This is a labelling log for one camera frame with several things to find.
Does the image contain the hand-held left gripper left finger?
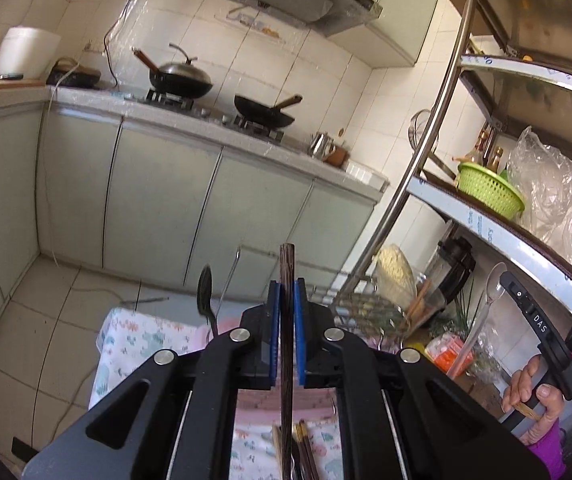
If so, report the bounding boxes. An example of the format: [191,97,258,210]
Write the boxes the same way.
[22,280,284,480]

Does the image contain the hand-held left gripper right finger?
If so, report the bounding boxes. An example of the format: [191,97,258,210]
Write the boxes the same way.
[293,279,553,480]

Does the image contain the clear plastic spoon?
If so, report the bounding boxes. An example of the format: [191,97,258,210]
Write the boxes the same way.
[447,261,508,378]

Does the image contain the dark wooden chopstick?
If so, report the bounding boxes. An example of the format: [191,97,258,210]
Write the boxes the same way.
[279,243,295,480]

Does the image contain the person's right forearm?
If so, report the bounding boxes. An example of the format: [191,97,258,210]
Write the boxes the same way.
[521,417,568,480]

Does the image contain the person's right hand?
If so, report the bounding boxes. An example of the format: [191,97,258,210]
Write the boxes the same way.
[502,354,565,447]

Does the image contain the pink drip tray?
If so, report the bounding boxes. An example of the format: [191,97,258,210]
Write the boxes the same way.
[236,390,337,423]

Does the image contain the green onions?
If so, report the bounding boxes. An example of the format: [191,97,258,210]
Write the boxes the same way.
[431,280,484,343]

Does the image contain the black spoon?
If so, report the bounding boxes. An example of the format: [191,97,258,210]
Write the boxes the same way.
[197,265,219,342]

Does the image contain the orange snack packet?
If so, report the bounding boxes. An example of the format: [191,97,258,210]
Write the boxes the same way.
[424,332,475,379]

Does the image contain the metal shelf rack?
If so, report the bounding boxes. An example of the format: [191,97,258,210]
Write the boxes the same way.
[346,0,572,411]

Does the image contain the dark chopstick with gold band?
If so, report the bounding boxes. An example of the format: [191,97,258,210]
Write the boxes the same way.
[300,420,319,480]
[293,422,307,480]

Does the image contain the black blender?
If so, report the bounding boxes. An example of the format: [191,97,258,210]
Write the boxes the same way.
[428,235,477,307]

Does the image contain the enoki mushroom pack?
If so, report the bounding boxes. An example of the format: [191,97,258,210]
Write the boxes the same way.
[374,243,419,312]

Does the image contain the clear plastic container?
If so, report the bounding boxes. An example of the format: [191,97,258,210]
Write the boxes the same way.
[400,270,451,333]

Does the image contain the brown wooden chopstick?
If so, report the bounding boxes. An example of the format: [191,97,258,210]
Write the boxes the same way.
[272,425,287,480]

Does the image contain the animal print cloth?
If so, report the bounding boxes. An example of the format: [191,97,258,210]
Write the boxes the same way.
[88,307,347,480]

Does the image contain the green plastic basket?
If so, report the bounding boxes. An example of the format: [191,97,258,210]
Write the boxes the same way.
[456,161,526,220]

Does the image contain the grey kitchen base cabinet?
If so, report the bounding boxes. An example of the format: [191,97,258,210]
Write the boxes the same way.
[0,85,389,302]

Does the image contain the brown clay pot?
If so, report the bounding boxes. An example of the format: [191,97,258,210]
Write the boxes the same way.
[326,145,351,167]

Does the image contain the steel kettle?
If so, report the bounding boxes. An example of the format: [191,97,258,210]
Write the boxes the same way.
[308,131,337,159]

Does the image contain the gas stove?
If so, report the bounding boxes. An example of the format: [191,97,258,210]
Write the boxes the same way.
[143,89,287,144]

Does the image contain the black wok with lid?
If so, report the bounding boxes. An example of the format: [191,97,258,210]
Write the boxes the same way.
[133,42,215,101]

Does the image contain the steel wok lid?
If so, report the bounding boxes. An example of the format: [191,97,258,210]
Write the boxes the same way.
[158,43,211,82]

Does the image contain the steel tray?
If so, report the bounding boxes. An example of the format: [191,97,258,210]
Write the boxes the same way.
[475,0,572,79]

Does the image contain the black induction cooker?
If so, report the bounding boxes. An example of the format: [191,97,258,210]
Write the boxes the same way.
[46,57,102,89]

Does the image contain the wooden cutting board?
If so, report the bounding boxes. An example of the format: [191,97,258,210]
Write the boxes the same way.
[0,78,49,94]

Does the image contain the white rice cooker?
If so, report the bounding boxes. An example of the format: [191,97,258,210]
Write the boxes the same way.
[0,26,62,81]

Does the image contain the steel wire dish rack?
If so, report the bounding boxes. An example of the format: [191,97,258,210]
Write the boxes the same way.
[215,244,407,343]

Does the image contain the black wok with wooden handle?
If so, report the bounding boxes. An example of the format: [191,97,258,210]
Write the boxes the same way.
[234,94,303,129]

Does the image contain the wire skimmer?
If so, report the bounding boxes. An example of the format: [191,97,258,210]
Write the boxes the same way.
[409,108,460,182]

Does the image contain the black power cable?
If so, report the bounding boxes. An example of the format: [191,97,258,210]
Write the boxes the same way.
[102,0,139,91]

